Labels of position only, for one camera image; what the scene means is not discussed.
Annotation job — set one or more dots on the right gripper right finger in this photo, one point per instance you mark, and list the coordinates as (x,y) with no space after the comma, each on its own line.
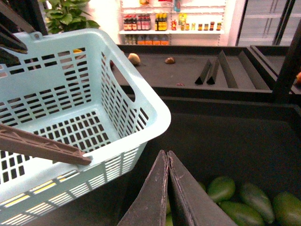
(190,204)

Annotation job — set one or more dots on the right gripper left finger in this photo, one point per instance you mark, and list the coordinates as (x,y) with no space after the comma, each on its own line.
(149,207)

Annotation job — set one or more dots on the light blue plastic basket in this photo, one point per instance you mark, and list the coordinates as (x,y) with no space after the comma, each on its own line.
(80,89)

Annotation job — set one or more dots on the brown basket handle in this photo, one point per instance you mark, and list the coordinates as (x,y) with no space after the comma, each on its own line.
(18,141)

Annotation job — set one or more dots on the black triangular divider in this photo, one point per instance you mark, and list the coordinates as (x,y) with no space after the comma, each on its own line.
(201,78)

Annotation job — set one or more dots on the white product shelf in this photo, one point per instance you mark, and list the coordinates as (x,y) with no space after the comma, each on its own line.
(172,22)

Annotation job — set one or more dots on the glass door refrigerator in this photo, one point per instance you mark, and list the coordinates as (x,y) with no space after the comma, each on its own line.
(269,22)

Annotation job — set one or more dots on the green potted plant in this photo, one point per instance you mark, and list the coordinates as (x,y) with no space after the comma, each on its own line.
(67,15)

